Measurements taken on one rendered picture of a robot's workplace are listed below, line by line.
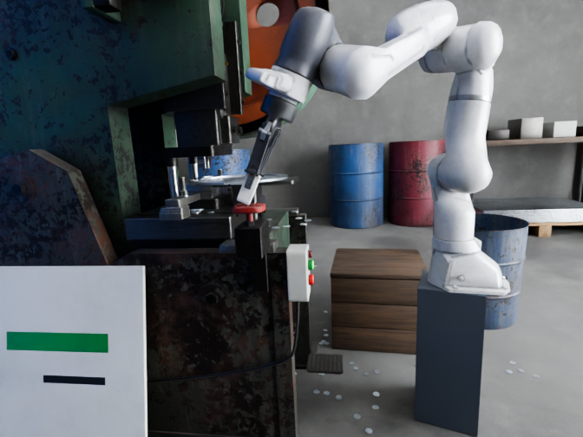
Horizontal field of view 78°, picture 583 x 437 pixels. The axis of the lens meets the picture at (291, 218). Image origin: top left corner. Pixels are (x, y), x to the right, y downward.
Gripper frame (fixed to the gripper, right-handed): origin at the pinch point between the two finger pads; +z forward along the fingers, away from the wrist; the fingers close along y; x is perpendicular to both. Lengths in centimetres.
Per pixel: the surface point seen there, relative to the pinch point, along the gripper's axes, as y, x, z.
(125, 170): 18.1, 38.0, 13.3
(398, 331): 63, -69, 44
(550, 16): 362, -164, -220
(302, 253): 5.3, -17.0, 10.7
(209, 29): 13.7, 25.4, -29.3
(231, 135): 28.8, 15.8, -6.5
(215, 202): 23.3, 11.9, 12.8
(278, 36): 70, 23, -44
